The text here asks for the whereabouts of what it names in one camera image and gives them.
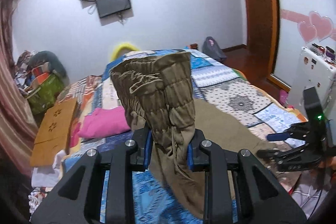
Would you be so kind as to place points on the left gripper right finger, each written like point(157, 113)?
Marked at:
point(196, 159)

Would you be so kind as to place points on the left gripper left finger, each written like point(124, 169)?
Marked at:
point(140, 160)

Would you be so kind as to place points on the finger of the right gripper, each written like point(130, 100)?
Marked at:
point(292, 156)
point(297, 131)

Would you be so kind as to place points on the olive green pants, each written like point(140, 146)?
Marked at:
point(157, 91)

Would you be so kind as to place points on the pink folded cloth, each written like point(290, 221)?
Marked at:
point(103, 123)

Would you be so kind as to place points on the white cabinet with stickers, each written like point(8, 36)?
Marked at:
point(313, 70)

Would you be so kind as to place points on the patchwork bedspread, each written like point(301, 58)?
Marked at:
point(220, 86)

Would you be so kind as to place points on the wooden lap table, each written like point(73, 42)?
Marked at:
point(53, 134)

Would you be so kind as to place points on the yellow plush item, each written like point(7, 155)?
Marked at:
point(121, 49)

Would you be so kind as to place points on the grey backpack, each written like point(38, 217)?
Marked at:
point(211, 48)

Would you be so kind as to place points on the green fabric bag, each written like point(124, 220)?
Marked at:
point(44, 96)

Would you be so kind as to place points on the striped pink curtain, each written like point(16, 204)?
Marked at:
point(18, 127)

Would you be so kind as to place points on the grey plush toy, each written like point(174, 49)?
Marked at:
point(54, 64)

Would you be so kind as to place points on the pink heart wall decal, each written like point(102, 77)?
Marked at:
point(311, 26)

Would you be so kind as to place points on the small wall monitor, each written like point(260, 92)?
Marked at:
point(109, 7)

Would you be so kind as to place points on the wooden door frame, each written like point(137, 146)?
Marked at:
point(263, 28)

